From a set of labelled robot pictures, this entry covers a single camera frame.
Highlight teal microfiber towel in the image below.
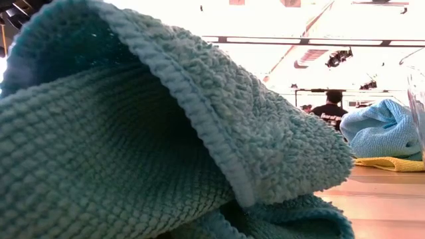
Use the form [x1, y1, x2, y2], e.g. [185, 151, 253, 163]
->
[0, 0, 355, 239]

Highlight light blue microfiber towel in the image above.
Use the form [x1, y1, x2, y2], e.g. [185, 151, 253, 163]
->
[339, 98, 423, 159]

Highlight yellow microfiber towel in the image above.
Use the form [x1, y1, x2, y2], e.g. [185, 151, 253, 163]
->
[353, 155, 425, 173]

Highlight person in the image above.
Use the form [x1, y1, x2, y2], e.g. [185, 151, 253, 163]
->
[310, 89, 349, 132]

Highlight black horizontal beam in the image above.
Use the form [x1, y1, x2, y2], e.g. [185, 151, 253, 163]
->
[202, 35, 425, 48]

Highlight black ceiling fixture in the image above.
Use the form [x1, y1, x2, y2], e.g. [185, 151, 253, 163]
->
[325, 48, 355, 69]
[359, 79, 379, 90]

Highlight clear plastic basket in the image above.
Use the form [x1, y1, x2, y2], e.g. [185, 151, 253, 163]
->
[398, 48, 425, 163]

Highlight black background frame stand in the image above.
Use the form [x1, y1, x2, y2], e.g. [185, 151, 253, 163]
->
[294, 88, 348, 109]

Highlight yellow cable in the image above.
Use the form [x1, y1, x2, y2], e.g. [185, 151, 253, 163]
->
[1, 23, 7, 57]

